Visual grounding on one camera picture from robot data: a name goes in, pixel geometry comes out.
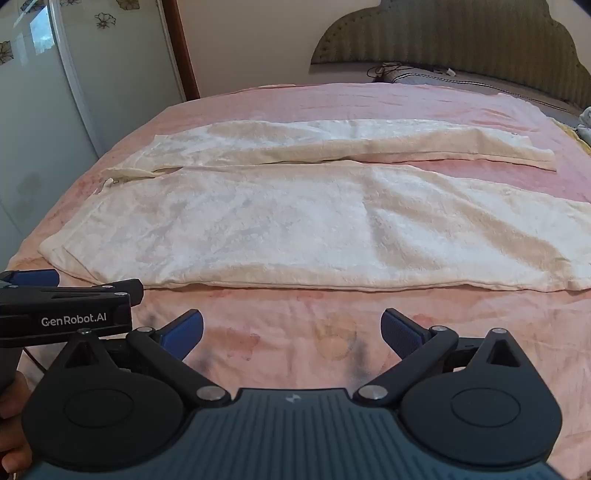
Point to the white floral wardrobe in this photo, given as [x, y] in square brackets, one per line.
[46, 115]

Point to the person's left hand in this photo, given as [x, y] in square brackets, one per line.
[13, 424]

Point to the brown wooden door frame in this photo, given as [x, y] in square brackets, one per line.
[182, 50]

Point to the cream fleece pants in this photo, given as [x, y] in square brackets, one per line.
[277, 221]

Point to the light blue cloth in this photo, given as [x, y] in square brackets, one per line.
[586, 123]

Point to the olive padded headboard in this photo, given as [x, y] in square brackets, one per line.
[438, 37]

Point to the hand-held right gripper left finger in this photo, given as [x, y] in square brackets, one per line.
[185, 333]

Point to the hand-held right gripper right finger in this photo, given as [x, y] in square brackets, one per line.
[400, 333]

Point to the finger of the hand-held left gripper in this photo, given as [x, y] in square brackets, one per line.
[34, 277]
[123, 290]

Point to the pink bed sheet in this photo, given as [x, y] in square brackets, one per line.
[300, 332]

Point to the dark grey striped pillow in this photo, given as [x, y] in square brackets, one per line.
[485, 86]

